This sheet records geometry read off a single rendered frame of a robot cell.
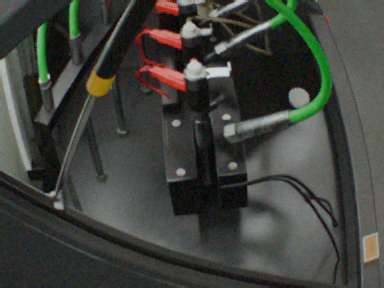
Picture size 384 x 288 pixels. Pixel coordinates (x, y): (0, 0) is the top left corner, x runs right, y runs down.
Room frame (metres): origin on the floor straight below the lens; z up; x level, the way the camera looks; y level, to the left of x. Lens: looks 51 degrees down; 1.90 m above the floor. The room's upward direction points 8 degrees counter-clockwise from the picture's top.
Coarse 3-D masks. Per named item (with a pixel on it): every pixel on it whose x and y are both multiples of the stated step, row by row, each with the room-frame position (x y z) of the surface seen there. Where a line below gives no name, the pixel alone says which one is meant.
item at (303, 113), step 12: (264, 0) 0.61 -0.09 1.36; (276, 0) 0.60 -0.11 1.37; (288, 12) 0.60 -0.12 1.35; (300, 24) 0.59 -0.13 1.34; (312, 36) 0.59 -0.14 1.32; (312, 48) 0.58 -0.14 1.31; (324, 60) 0.58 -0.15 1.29; (324, 72) 0.58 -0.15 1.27; (48, 84) 0.74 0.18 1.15; (324, 84) 0.58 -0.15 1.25; (324, 96) 0.58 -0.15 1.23; (300, 108) 0.60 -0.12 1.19; (312, 108) 0.59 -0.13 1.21; (300, 120) 0.59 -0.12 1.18
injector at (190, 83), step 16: (192, 80) 0.73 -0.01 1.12; (192, 96) 0.73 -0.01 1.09; (208, 96) 0.73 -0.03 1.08; (224, 96) 0.73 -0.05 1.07; (192, 112) 0.73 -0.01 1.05; (208, 112) 0.73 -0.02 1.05; (208, 128) 0.73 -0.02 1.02; (208, 144) 0.73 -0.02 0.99; (208, 160) 0.73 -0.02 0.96; (208, 176) 0.73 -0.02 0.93
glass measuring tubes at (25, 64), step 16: (16, 48) 0.77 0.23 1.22; (32, 48) 0.87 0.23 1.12; (0, 64) 0.75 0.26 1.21; (16, 64) 0.76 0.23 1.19; (32, 64) 0.87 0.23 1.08; (16, 80) 0.76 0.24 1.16; (32, 80) 0.83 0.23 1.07; (16, 96) 0.76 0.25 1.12; (32, 96) 0.83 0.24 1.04; (16, 112) 0.76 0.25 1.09; (32, 112) 0.80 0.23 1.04; (16, 128) 0.75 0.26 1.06; (32, 128) 0.77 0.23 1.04; (32, 144) 0.76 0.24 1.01; (32, 160) 0.77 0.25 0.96; (32, 176) 0.75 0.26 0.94
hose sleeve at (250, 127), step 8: (280, 112) 0.61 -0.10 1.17; (288, 112) 0.61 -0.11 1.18; (248, 120) 0.63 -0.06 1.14; (256, 120) 0.62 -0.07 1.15; (264, 120) 0.62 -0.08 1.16; (272, 120) 0.61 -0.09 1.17; (280, 120) 0.60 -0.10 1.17; (288, 120) 0.60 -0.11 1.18; (240, 128) 0.63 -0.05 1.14; (248, 128) 0.62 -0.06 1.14; (256, 128) 0.62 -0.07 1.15; (264, 128) 0.61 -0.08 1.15; (272, 128) 0.61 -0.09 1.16; (280, 128) 0.60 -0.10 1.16; (240, 136) 0.62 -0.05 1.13; (248, 136) 0.62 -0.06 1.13
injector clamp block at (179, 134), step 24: (216, 24) 0.98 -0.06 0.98; (168, 120) 0.79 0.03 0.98; (192, 120) 0.81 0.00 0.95; (216, 120) 0.78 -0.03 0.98; (240, 120) 0.77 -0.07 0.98; (168, 144) 0.75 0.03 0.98; (192, 144) 0.74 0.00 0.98; (216, 144) 0.74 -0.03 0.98; (240, 144) 0.73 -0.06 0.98; (168, 168) 0.71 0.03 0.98; (192, 168) 0.70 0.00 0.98; (216, 168) 0.71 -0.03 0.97; (240, 168) 0.69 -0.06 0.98; (192, 192) 0.69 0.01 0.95; (240, 192) 0.69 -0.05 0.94
